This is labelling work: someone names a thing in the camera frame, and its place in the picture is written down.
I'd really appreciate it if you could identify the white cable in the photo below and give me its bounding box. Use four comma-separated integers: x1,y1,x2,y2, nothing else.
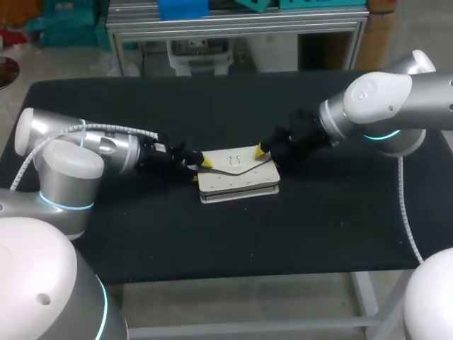
397,155,426,265
8,119,159,192

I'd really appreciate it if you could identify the blue plastic bin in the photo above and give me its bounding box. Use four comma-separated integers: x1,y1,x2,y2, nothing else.
158,0,210,19

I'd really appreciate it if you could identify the round dark disc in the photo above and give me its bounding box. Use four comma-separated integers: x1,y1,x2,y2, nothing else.
0,55,21,90

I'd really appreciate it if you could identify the brown cardboard column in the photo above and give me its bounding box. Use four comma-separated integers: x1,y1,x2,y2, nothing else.
365,9,401,71

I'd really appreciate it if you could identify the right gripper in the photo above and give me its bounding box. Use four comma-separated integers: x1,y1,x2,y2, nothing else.
253,105,341,164

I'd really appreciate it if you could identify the white flap bag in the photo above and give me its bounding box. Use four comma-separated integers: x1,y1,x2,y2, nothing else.
195,142,282,205

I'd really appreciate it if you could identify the teal box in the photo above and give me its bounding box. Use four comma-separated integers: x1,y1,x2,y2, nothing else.
26,0,102,49
280,0,365,11
236,0,277,15

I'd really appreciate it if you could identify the aluminium frame rack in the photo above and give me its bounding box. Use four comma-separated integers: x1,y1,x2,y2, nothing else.
105,0,369,77

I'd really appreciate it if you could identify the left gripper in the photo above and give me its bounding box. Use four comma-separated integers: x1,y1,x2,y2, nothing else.
136,132,214,183

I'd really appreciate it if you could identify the white plastic container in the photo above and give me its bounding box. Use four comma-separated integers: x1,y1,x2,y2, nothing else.
167,38,235,77

